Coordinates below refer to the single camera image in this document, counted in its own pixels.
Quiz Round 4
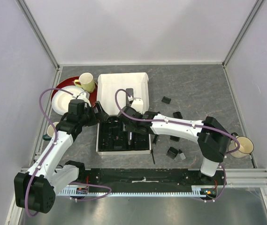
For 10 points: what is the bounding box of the black comb attachment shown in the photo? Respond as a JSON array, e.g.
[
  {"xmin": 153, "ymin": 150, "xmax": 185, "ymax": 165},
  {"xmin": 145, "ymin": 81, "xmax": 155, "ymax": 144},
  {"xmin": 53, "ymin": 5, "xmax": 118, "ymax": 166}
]
[
  {"xmin": 161, "ymin": 96, "xmax": 171, "ymax": 104},
  {"xmin": 173, "ymin": 111, "xmax": 183, "ymax": 119},
  {"xmin": 170, "ymin": 135, "xmax": 180, "ymax": 142},
  {"xmin": 166, "ymin": 147, "xmax": 179, "ymax": 159}
]

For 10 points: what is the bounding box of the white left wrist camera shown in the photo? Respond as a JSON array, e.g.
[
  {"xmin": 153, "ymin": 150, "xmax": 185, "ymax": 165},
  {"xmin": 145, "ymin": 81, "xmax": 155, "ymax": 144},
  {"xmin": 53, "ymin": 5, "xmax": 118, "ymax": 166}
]
[{"xmin": 74, "ymin": 91, "xmax": 91, "ymax": 105}]

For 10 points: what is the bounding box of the white cardboard box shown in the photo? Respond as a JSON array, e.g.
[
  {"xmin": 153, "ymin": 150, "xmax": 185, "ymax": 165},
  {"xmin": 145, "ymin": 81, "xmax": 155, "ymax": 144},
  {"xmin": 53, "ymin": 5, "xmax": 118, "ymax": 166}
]
[{"xmin": 96, "ymin": 72, "xmax": 152, "ymax": 156}]

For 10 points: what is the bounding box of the black plastic tray insert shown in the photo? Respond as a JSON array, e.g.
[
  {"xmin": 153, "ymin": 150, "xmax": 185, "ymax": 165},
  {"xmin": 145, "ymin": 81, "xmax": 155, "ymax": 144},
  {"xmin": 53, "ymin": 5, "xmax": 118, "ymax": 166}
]
[{"xmin": 97, "ymin": 116, "xmax": 150, "ymax": 153}]

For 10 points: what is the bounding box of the white round plate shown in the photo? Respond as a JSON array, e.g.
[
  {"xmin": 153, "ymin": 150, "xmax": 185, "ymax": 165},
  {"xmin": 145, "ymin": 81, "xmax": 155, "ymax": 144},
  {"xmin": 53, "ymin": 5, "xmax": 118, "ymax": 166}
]
[{"xmin": 51, "ymin": 86, "xmax": 85, "ymax": 115}]

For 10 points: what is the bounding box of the small clear oil bottle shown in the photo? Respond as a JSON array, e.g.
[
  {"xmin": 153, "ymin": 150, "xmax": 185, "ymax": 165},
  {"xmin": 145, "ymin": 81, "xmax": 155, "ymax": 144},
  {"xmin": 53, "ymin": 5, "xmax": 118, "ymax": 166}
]
[{"xmin": 178, "ymin": 150, "xmax": 186, "ymax": 160}]

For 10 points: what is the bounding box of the yellow mug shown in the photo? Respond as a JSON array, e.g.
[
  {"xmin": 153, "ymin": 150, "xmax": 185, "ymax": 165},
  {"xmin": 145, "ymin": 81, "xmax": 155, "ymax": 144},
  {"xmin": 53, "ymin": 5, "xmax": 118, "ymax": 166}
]
[{"xmin": 73, "ymin": 73, "xmax": 96, "ymax": 93}]

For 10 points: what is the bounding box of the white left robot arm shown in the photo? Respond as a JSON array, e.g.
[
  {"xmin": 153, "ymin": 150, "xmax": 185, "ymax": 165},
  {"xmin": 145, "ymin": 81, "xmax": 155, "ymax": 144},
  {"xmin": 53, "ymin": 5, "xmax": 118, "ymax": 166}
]
[{"xmin": 14, "ymin": 99, "xmax": 108, "ymax": 217}]

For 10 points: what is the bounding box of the cream enamel mug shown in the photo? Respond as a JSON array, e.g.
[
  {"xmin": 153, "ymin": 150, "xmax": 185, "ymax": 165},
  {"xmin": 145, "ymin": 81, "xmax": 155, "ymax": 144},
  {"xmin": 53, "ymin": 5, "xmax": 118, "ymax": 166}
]
[{"xmin": 231, "ymin": 132, "xmax": 254, "ymax": 158}]

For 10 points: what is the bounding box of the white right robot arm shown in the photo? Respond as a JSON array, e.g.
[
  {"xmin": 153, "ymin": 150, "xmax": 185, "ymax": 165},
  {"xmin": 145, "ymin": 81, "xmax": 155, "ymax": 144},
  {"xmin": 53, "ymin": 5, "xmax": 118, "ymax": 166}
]
[{"xmin": 118, "ymin": 106, "xmax": 231, "ymax": 185}]

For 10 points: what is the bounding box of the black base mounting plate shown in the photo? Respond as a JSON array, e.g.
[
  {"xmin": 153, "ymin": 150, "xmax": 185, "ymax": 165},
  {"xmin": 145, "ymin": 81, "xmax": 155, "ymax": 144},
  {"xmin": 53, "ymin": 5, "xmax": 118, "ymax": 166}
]
[{"xmin": 76, "ymin": 168, "xmax": 224, "ymax": 187}]

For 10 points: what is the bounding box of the black cleaning brush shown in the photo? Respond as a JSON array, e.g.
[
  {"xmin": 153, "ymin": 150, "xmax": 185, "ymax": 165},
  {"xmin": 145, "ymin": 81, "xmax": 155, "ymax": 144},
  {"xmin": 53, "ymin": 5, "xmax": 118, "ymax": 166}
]
[{"xmin": 151, "ymin": 150, "xmax": 155, "ymax": 165}]

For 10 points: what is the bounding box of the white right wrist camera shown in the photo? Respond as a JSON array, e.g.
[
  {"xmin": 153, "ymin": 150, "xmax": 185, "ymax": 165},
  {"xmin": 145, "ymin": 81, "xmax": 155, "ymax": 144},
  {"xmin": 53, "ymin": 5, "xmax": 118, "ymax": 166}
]
[{"xmin": 127, "ymin": 96, "xmax": 144, "ymax": 113}]

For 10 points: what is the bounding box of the light blue cable duct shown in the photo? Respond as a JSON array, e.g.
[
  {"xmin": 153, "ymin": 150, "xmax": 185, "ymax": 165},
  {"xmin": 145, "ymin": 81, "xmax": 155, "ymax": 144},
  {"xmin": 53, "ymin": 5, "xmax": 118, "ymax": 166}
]
[{"xmin": 58, "ymin": 182, "xmax": 215, "ymax": 197}]

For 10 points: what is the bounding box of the white cup green handle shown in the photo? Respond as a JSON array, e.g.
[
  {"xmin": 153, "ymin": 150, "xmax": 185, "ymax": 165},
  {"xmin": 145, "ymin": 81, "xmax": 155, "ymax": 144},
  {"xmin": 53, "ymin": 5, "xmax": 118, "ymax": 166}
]
[{"xmin": 42, "ymin": 125, "xmax": 54, "ymax": 141}]

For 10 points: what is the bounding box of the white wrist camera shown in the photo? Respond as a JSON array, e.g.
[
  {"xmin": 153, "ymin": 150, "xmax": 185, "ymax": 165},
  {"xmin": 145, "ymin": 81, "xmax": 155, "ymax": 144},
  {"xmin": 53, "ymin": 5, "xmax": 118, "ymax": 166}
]
[
  {"xmin": 127, "ymin": 96, "xmax": 144, "ymax": 113},
  {"xmin": 74, "ymin": 91, "xmax": 91, "ymax": 105}
]

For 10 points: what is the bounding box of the dark red round plate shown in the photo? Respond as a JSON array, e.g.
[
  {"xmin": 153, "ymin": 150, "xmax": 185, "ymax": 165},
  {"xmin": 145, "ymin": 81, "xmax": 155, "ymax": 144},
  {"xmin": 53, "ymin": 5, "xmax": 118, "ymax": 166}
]
[{"xmin": 51, "ymin": 76, "xmax": 99, "ymax": 108}]

